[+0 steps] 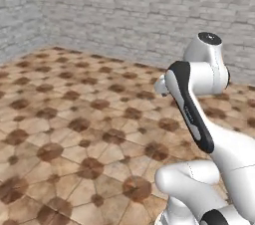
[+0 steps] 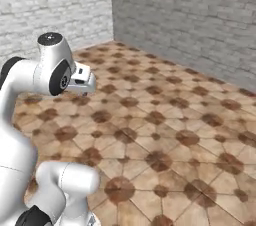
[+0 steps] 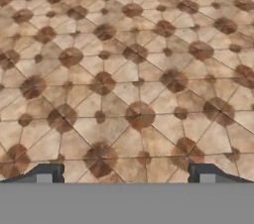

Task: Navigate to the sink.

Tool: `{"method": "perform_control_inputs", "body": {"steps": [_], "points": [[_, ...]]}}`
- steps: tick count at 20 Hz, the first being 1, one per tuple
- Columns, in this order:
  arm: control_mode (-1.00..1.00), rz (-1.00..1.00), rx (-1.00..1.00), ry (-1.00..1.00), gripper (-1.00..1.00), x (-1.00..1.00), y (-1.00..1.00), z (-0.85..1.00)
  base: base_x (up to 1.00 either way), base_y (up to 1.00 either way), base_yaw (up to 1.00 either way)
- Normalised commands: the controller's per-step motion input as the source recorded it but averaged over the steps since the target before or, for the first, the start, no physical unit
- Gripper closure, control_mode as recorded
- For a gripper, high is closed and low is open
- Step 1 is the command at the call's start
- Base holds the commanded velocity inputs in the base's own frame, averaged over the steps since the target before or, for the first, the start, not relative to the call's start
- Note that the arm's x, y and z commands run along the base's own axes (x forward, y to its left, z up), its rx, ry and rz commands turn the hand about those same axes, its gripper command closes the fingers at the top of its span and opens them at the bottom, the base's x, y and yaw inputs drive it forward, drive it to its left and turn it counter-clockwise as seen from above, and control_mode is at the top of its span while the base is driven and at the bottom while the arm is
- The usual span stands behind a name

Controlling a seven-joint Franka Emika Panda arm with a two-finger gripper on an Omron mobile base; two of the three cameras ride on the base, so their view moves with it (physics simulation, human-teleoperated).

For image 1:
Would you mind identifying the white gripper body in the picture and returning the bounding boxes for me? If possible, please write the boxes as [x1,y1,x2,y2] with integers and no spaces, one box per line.
[152,74,170,99]

